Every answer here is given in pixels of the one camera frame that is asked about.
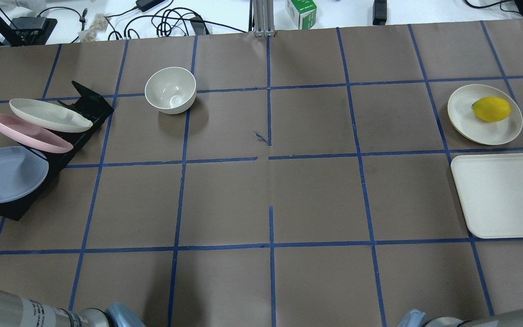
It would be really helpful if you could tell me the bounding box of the blue plate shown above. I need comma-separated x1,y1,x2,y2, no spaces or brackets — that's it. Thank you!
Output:
0,146,49,203

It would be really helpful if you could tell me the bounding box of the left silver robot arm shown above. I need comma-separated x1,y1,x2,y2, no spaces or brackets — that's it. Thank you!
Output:
0,147,143,327

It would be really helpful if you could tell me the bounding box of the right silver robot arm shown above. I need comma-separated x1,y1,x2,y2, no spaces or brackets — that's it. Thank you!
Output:
277,84,523,327

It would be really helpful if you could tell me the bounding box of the pink plate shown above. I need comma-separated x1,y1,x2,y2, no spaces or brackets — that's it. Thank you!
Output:
0,113,74,154

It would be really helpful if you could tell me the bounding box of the cream round plate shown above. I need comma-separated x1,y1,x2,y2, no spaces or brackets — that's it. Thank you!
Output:
448,84,523,145

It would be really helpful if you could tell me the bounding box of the cream plate in rack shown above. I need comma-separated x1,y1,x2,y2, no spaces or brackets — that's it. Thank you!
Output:
9,99,93,133

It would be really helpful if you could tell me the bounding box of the yellow lemon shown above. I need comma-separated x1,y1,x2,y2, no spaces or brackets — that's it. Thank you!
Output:
471,96,511,123

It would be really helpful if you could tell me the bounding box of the white rectangular tray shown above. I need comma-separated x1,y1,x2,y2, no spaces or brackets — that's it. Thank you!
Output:
450,154,523,239

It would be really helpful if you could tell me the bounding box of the black dish rack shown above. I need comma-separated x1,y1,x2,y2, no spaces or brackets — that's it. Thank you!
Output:
0,81,114,221

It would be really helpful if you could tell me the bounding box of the black power adapter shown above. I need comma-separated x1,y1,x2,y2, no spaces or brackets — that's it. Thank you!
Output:
372,0,388,25

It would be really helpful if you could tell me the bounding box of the cream bowl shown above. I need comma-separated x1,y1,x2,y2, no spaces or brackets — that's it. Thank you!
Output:
144,67,197,114

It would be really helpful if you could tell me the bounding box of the green white carton box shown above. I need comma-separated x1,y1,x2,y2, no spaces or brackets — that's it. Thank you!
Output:
285,0,318,30

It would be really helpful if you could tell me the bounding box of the aluminium frame post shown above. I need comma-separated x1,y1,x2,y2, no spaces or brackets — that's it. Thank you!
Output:
249,0,275,37

